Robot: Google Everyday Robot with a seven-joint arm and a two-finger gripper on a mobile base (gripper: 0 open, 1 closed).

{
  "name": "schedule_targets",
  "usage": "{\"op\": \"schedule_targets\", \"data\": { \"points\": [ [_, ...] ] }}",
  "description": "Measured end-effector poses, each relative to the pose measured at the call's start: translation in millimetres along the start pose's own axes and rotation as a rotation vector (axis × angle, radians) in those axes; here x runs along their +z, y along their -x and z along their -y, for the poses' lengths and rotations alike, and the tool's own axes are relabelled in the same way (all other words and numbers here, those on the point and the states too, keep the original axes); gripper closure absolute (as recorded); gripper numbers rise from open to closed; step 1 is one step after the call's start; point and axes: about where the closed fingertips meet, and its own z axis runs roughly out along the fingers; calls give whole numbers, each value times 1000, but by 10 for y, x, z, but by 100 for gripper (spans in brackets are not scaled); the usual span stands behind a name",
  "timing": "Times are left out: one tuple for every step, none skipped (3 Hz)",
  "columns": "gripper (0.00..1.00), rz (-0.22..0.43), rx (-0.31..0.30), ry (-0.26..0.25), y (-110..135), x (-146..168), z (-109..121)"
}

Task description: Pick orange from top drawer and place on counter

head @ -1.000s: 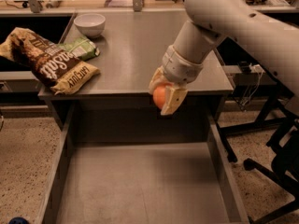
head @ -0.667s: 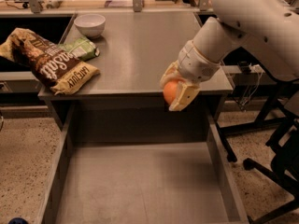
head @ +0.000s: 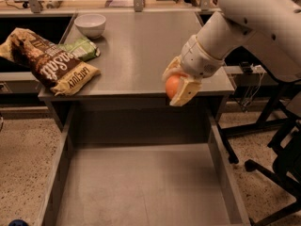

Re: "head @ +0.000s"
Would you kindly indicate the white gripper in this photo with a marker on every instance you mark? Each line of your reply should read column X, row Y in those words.
column 198, row 60

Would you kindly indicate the orange fruit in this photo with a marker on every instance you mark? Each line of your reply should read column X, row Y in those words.
column 172, row 85

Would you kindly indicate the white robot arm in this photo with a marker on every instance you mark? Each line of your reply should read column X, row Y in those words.
column 269, row 29

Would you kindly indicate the grey counter cabinet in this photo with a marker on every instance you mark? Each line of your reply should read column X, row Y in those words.
column 135, row 49

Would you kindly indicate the grey open top drawer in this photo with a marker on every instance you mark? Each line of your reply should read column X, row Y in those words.
column 141, row 167

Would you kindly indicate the green snack bag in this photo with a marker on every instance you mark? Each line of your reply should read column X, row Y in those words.
column 83, row 48

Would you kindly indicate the white ceramic bowl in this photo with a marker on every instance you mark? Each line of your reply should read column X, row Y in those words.
column 91, row 25

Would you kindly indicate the brown sea salt chip bag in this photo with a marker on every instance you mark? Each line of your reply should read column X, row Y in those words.
column 59, row 71

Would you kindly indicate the black office chair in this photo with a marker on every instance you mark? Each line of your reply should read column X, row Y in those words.
column 286, row 173

